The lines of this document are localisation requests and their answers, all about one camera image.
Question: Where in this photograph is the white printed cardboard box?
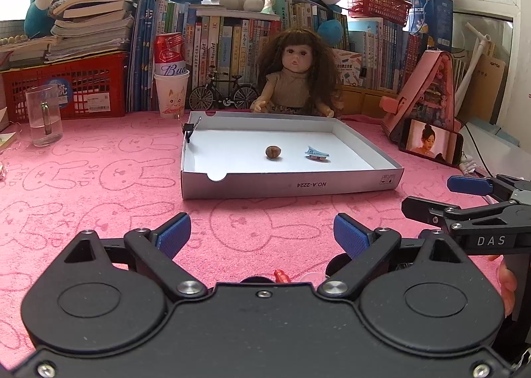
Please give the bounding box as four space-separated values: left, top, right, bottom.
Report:
332 48 364 87

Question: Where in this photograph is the shallow grey cardboard box tray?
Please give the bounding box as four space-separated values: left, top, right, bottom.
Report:
180 110 406 200

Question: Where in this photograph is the blue open carton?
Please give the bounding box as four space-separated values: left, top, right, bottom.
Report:
409 0 461 52

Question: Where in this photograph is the blue and white plush toy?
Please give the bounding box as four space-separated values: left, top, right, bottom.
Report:
23 0 59 39

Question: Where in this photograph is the red drink can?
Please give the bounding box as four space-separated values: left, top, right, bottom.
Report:
153 32 186 77

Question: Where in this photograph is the person's right hand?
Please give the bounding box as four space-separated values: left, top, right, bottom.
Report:
497 256 517 319

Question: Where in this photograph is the brown cardboard box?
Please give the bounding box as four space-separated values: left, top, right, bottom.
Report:
455 52 507 124

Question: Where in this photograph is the black plastic bottle cap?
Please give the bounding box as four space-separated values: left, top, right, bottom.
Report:
326 254 353 279

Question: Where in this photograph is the brown-haired doll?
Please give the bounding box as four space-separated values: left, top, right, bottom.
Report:
250 27 343 119

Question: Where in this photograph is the pink house-shaped phone stand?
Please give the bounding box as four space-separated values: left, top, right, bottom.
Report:
380 50 466 143

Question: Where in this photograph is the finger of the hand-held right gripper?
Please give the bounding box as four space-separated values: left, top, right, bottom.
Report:
447 173 531 201
401 196 464 234

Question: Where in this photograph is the white angled pole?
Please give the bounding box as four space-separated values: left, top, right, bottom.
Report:
455 22 497 102

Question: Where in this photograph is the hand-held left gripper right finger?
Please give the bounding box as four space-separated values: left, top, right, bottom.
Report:
316 213 468 301

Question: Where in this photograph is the pile of flat books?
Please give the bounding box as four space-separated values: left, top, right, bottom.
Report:
0 35 57 73

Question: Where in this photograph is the black smartphone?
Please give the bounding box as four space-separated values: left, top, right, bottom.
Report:
399 118 465 167

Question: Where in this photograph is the black miniature bicycle model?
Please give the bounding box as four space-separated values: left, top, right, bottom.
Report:
189 65 260 111

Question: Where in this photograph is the light blue hair clip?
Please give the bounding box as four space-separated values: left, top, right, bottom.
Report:
304 145 333 162

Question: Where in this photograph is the red plastic crate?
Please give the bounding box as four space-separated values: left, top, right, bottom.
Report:
0 51 129 122

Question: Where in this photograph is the pink bunny print tablecloth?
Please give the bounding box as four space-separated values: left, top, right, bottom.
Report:
0 110 531 362

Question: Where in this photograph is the small red plastic basket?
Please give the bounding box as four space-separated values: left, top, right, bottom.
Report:
344 0 414 27

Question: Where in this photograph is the black binder clip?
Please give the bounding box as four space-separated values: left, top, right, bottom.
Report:
181 114 204 144

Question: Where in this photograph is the stack of lying books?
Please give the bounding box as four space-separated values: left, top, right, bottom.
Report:
45 0 136 64

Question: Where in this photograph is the white paper cup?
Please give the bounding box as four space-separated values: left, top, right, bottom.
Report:
153 70 190 118

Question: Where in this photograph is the wooden desk drawer unit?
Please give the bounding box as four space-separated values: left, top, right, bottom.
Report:
340 85 400 116

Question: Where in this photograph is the row of upright books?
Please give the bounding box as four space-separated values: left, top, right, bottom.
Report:
126 0 424 113

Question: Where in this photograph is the clear glass mug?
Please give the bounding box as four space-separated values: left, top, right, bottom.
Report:
25 85 64 148

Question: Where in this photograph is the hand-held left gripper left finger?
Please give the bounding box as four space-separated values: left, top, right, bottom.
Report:
62 212 209 302

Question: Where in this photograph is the white cable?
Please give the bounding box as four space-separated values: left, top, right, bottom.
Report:
458 153 479 176

